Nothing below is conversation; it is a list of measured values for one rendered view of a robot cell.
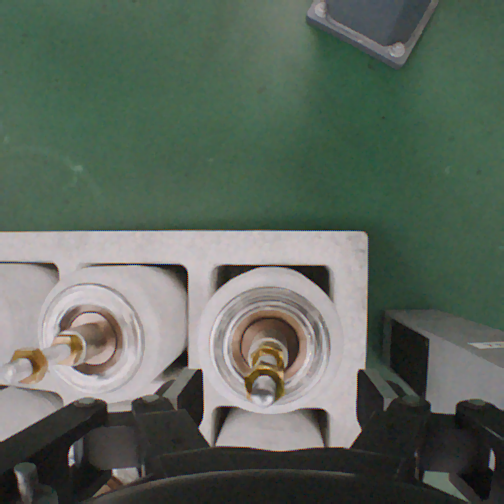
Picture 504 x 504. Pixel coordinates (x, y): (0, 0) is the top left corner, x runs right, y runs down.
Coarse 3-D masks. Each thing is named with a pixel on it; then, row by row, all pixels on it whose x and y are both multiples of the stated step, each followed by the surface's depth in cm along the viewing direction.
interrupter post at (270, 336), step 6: (264, 330) 24; (270, 330) 24; (258, 336) 23; (264, 336) 22; (270, 336) 22; (276, 336) 23; (282, 336) 24; (252, 342) 23; (258, 342) 22; (264, 342) 21; (270, 342) 21; (276, 342) 21; (282, 342) 22; (252, 348) 22; (282, 348) 21
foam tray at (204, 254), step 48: (0, 240) 33; (48, 240) 33; (96, 240) 33; (144, 240) 32; (192, 240) 32; (240, 240) 32; (288, 240) 32; (336, 240) 31; (192, 288) 32; (336, 288) 31; (192, 336) 32; (0, 384) 37; (48, 384) 33; (336, 384) 31; (336, 432) 31
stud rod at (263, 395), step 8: (264, 360) 19; (272, 360) 19; (264, 376) 16; (256, 384) 16; (264, 384) 15; (272, 384) 16; (256, 392) 15; (264, 392) 15; (272, 392) 15; (256, 400) 15; (264, 400) 15; (272, 400) 15
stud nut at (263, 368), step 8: (256, 368) 17; (264, 368) 17; (272, 368) 17; (280, 368) 17; (248, 376) 17; (256, 376) 17; (272, 376) 16; (280, 376) 16; (248, 384) 17; (280, 384) 16; (248, 392) 17; (280, 392) 16
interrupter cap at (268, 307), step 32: (256, 288) 24; (224, 320) 24; (256, 320) 24; (288, 320) 24; (320, 320) 24; (224, 352) 24; (288, 352) 24; (320, 352) 24; (224, 384) 24; (288, 384) 24
